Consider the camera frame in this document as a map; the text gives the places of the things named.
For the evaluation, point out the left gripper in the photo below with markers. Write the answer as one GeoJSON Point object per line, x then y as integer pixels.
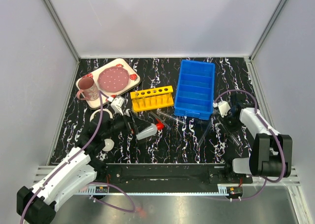
{"type": "Point", "coordinates": [130, 123]}

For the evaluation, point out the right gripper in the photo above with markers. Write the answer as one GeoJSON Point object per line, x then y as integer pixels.
{"type": "Point", "coordinates": [230, 129]}

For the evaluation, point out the yellow test tube rack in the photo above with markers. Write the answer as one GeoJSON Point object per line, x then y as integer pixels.
{"type": "Point", "coordinates": [154, 98]}

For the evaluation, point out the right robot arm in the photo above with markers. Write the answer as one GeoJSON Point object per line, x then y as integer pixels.
{"type": "Point", "coordinates": [271, 155]}

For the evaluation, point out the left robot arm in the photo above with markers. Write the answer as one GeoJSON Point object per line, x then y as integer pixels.
{"type": "Point", "coordinates": [80, 167]}

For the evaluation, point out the white wash bottle red cap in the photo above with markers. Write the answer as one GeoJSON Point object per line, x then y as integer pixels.
{"type": "Point", "coordinates": [150, 131]}

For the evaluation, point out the white round lid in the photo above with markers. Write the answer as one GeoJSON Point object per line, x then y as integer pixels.
{"type": "Point", "coordinates": [108, 145]}

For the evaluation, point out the blue divided plastic bin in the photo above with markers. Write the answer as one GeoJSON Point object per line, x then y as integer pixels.
{"type": "Point", "coordinates": [195, 90]}

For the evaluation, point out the pink polka dot plate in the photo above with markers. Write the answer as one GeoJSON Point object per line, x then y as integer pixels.
{"type": "Point", "coordinates": [113, 79]}

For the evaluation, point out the pink mug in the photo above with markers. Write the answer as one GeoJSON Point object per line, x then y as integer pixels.
{"type": "Point", "coordinates": [87, 89]}

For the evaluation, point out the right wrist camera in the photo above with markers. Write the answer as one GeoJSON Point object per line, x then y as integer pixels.
{"type": "Point", "coordinates": [224, 108]}

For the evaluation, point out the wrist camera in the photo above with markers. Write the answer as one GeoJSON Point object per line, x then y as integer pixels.
{"type": "Point", "coordinates": [117, 103]}
{"type": "Point", "coordinates": [224, 108]}

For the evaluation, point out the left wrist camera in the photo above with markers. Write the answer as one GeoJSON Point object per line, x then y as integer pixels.
{"type": "Point", "coordinates": [117, 103]}

